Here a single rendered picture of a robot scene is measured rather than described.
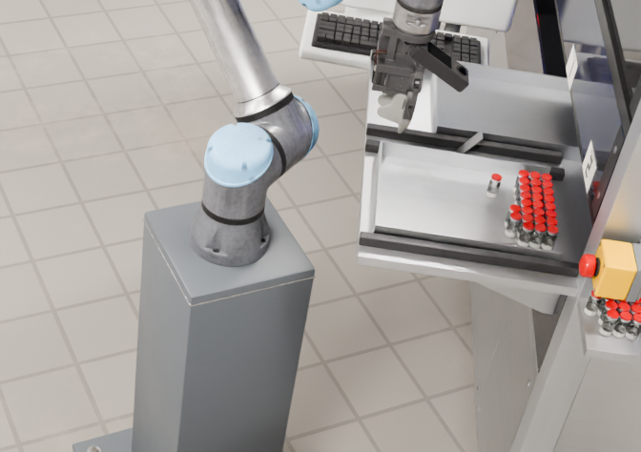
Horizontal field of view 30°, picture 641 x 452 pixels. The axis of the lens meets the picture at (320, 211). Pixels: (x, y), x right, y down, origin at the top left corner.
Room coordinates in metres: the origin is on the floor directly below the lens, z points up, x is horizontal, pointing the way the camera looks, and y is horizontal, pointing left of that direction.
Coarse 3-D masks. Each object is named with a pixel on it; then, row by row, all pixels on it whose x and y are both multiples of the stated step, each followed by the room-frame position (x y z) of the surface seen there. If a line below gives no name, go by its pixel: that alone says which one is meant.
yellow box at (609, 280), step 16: (608, 240) 1.58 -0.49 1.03; (608, 256) 1.54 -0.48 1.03; (624, 256) 1.55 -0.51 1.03; (640, 256) 1.56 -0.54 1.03; (608, 272) 1.52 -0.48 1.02; (624, 272) 1.52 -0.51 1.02; (640, 272) 1.52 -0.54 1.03; (608, 288) 1.52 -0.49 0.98; (624, 288) 1.52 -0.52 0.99; (640, 288) 1.52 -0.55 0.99
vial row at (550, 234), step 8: (544, 176) 1.87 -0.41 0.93; (544, 184) 1.85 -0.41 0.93; (552, 184) 1.85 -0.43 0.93; (544, 192) 1.83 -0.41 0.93; (552, 192) 1.83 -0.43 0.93; (544, 200) 1.80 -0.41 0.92; (552, 200) 1.80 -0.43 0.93; (544, 208) 1.79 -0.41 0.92; (552, 208) 1.78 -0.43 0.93; (544, 216) 1.77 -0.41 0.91; (552, 216) 1.75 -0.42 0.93; (544, 224) 1.76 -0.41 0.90; (552, 224) 1.73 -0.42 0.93; (552, 232) 1.71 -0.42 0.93; (544, 240) 1.71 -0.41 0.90; (552, 240) 1.71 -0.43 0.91; (544, 248) 1.71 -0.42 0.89; (552, 248) 1.71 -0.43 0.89
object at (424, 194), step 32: (384, 160) 1.90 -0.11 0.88; (416, 160) 1.91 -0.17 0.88; (448, 160) 1.92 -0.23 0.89; (480, 160) 1.92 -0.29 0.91; (384, 192) 1.80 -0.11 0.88; (416, 192) 1.82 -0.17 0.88; (448, 192) 1.83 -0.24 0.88; (480, 192) 1.85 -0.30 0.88; (512, 192) 1.87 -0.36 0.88; (384, 224) 1.70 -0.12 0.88; (416, 224) 1.72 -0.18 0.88; (448, 224) 1.74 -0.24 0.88; (480, 224) 1.75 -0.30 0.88; (544, 256) 1.67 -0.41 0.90
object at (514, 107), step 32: (480, 64) 2.26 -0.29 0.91; (448, 96) 2.16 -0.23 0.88; (480, 96) 2.19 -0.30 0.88; (512, 96) 2.21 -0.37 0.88; (544, 96) 2.23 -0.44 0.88; (448, 128) 2.00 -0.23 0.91; (480, 128) 2.07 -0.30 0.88; (512, 128) 2.09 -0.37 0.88; (544, 128) 2.11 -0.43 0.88; (576, 160) 2.01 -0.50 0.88
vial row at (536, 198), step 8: (536, 176) 1.87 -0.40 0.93; (536, 184) 1.84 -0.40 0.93; (536, 192) 1.82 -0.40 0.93; (536, 200) 1.79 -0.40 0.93; (536, 208) 1.77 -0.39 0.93; (536, 216) 1.75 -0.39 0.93; (536, 224) 1.72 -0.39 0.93; (536, 232) 1.71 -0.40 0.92; (544, 232) 1.71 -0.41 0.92; (536, 240) 1.71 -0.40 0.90; (536, 248) 1.71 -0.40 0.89
